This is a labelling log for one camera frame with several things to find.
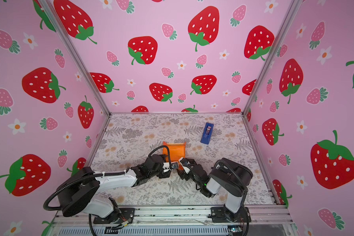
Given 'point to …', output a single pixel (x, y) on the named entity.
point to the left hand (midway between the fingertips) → (168, 160)
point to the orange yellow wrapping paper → (177, 151)
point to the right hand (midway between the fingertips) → (181, 163)
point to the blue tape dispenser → (207, 133)
